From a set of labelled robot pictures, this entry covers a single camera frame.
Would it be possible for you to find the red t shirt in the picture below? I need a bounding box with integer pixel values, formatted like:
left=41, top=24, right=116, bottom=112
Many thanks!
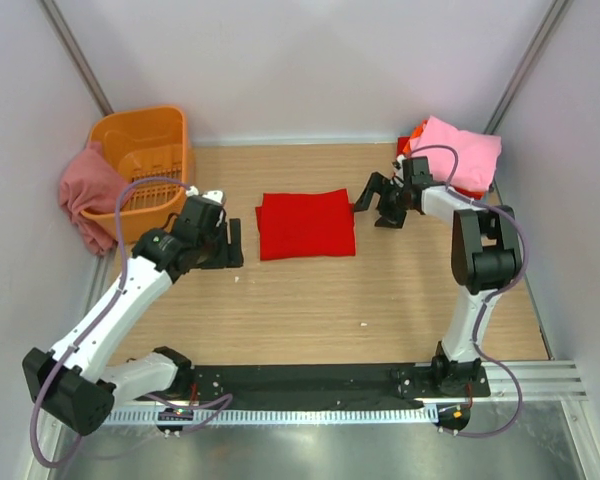
left=396, top=136, right=485, bottom=200
left=255, top=189, right=356, bottom=261

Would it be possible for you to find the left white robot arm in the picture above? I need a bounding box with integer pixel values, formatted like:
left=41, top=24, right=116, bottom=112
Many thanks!
left=23, top=190, right=243, bottom=436

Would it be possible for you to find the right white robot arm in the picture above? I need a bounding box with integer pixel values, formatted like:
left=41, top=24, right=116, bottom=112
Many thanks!
left=353, top=156, right=524, bottom=396

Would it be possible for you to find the folded red t shirt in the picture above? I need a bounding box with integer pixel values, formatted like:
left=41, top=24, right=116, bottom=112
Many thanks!
left=396, top=136, right=485, bottom=200

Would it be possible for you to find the folded pink t shirt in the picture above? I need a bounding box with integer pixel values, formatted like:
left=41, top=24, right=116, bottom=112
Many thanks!
left=404, top=116, right=502, bottom=194

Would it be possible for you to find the orange plastic basket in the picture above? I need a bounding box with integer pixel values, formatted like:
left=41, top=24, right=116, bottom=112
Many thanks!
left=89, top=105, right=189, bottom=244

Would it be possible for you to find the dusty pink t shirt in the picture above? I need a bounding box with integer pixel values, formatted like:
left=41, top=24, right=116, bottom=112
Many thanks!
left=58, top=141, right=129, bottom=256

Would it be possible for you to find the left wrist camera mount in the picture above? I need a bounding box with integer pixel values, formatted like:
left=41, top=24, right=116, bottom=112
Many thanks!
left=185, top=185, right=226, bottom=206

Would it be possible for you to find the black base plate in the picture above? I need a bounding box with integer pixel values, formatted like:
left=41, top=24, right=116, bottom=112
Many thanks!
left=193, top=363, right=491, bottom=411

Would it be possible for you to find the white slotted cable duct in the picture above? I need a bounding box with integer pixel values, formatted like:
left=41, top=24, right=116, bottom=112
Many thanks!
left=104, top=404, right=439, bottom=427

